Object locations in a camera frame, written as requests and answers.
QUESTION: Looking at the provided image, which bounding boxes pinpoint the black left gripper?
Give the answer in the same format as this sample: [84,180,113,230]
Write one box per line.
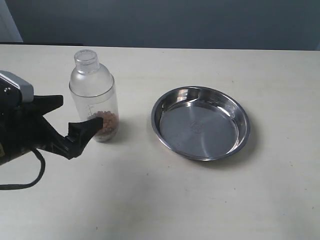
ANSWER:
[0,78,103,164]

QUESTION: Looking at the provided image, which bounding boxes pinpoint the clear plastic shaker bottle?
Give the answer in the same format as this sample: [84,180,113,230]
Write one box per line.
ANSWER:
[68,49,119,143]

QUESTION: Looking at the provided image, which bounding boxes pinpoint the brown beans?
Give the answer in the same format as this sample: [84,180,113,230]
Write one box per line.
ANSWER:
[87,110,119,143]

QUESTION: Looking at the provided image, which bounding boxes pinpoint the round stainless steel plate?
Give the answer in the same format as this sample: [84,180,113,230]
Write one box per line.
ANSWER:
[150,86,251,161]

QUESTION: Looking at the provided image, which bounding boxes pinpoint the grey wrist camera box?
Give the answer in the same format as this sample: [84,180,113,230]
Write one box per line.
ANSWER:
[0,70,34,103]

